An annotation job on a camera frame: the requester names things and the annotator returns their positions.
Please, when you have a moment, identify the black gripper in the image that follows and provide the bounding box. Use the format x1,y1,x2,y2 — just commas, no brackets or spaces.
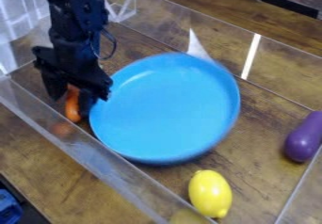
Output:
32,28,114,119

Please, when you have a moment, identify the orange toy carrot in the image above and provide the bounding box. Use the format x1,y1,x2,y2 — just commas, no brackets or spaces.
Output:
66,85,80,122

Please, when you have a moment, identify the blue round plate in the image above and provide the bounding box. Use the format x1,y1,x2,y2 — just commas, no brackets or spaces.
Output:
90,53,241,165

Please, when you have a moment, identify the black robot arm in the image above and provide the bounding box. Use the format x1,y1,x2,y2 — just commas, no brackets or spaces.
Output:
32,0,118,122

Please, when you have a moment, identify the blue object at corner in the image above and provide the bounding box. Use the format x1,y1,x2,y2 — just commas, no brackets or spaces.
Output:
0,189,23,224

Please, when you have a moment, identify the yellow toy lemon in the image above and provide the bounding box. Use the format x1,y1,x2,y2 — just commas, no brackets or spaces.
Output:
189,169,233,218

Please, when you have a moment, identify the purple toy eggplant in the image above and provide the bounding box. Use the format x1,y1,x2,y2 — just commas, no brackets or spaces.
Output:
285,111,322,162

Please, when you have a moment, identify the black cable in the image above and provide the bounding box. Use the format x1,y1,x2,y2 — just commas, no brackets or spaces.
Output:
90,28,118,61

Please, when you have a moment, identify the clear acrylic enclosure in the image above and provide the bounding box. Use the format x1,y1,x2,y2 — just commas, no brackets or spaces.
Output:
0,0,322,224

